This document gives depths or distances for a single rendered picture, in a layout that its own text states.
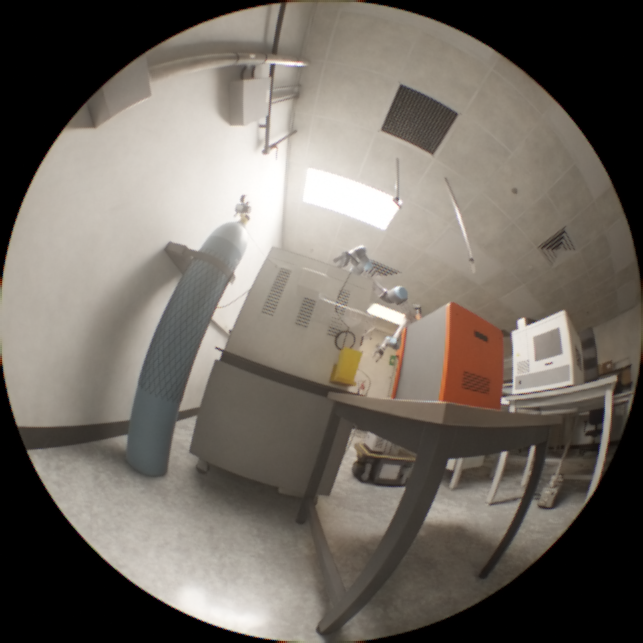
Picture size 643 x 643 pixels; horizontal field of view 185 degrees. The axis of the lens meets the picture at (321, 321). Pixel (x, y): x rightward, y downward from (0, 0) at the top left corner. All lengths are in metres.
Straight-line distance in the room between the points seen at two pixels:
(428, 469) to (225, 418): 0.92
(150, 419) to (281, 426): 0.62
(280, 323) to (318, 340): 0.22
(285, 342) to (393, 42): 2.43
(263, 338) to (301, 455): 0.63
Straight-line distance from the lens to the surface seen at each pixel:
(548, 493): 2.03
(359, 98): 2.13
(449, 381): 0.74
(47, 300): 0.87
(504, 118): 2.35
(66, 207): 0.85
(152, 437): 1.02
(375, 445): 1.82
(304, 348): 1.03
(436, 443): 0.33
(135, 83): 0.83
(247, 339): 1.06
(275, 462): 1.08
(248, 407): 1.02
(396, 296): 1.68
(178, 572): 0.79
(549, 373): 1.73
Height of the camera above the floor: 0.69
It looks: 20 degrees up
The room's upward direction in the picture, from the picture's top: 17 degrees clockwise
